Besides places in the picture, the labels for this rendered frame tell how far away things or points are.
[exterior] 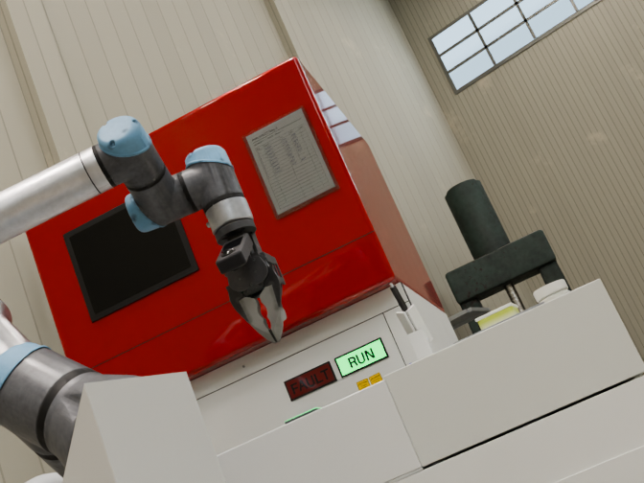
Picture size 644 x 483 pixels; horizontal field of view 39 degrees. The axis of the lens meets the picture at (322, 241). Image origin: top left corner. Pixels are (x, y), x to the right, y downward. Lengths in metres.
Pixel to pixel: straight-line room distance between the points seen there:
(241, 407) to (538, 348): 0.94
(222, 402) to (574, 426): 1.01
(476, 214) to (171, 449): 7.63
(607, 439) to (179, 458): 0.60
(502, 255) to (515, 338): 7.17
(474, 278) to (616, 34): 4.27
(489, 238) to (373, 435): 7.24
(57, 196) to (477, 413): 0.74
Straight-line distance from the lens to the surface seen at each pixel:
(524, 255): 8.51
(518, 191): 11.63
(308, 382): 2.06
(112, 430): 1.07
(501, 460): 1.36
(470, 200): 8.67
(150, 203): 1.55
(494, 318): 1.69
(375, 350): 2.03
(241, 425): 2.12
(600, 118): 11.45
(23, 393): 1.21
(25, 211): 1.51
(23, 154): 5.34
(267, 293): 1.48
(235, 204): 1.53
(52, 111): 5.56
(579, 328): 1.36
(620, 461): 1.35
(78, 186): 1.49
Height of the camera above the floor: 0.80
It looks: 16 degrees up
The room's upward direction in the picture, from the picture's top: 23 degrees counter-clockwise
